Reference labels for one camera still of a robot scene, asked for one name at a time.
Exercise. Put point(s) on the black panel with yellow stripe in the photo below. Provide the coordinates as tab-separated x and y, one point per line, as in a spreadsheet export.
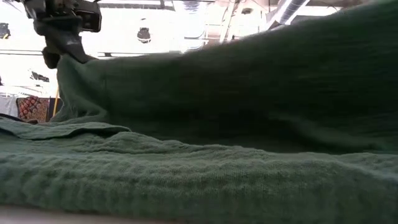
54	107

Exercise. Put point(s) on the dark green garment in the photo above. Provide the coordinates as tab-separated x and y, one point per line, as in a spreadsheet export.
217	124

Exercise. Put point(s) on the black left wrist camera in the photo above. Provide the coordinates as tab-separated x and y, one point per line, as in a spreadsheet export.
90	20

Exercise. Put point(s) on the red patterned fabric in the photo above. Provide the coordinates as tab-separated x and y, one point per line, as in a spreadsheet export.
32	109

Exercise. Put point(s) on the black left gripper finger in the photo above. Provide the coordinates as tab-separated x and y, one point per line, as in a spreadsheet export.
51	59
71	46

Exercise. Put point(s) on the white hanging cloth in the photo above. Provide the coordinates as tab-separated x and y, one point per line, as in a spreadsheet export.
7	105

